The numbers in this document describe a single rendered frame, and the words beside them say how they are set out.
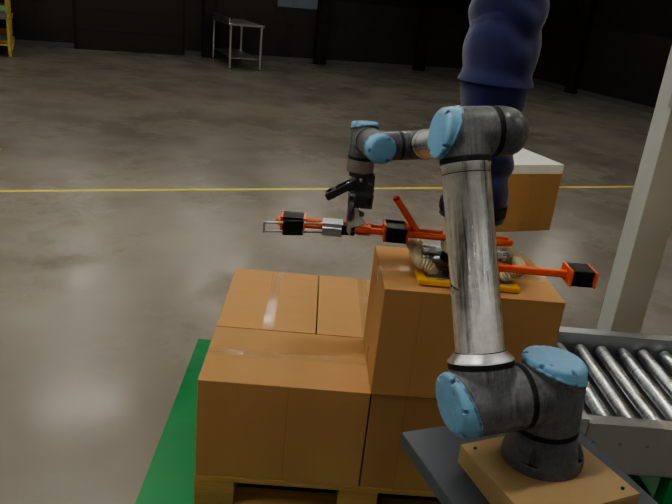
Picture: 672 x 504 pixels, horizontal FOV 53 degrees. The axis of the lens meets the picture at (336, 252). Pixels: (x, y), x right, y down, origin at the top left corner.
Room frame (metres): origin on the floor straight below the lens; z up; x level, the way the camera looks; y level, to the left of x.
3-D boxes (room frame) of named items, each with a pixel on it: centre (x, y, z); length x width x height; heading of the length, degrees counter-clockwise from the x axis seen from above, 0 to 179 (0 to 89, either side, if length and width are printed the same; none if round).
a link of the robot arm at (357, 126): (2.17, -0.05, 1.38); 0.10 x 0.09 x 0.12; 19
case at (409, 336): (2.20, -0.46, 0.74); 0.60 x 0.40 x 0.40; 93
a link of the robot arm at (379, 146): (2.06, -0.10, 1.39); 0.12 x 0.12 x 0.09; 19
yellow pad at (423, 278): (2.10, -0.45, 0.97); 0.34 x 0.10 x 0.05; 93
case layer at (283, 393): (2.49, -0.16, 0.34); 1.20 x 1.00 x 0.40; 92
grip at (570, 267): (1.95, -0.76, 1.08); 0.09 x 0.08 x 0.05; 3
